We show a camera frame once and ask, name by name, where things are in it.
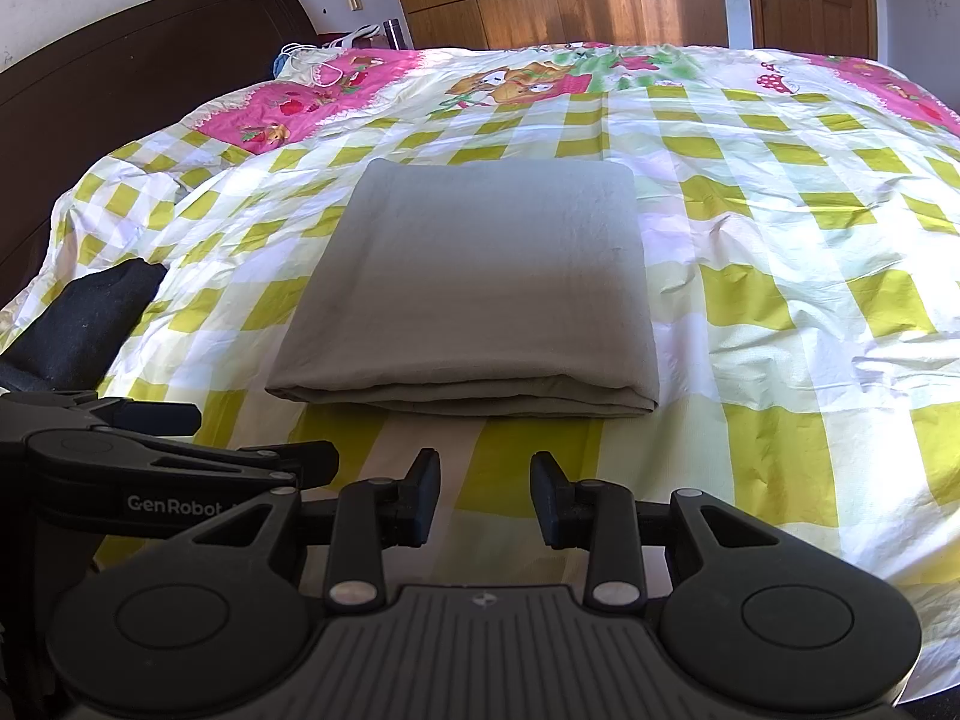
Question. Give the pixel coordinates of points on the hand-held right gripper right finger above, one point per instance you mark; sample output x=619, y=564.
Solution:
x=546, y=495

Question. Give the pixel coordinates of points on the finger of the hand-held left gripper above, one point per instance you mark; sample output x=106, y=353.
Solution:
x=307, y=459
x=150, y=418

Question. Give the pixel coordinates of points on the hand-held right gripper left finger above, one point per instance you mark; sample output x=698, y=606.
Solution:
x=426, y=491

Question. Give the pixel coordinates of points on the grey-green pants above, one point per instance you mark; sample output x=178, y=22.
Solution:
x=480, y=292

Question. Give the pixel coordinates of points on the folded black garment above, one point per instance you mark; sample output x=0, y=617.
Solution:
x=82, y=322

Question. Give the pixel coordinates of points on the checkered cartoon print quilt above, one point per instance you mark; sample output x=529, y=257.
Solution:
x=787, y=277

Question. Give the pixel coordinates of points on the dark brown bed headboard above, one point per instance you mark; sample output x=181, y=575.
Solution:
x=112, y=75

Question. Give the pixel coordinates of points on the blue cloth item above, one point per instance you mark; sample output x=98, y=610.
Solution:
x=280, y=65

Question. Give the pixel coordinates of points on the dark metal bottle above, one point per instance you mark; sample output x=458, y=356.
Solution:
x=392, y=35

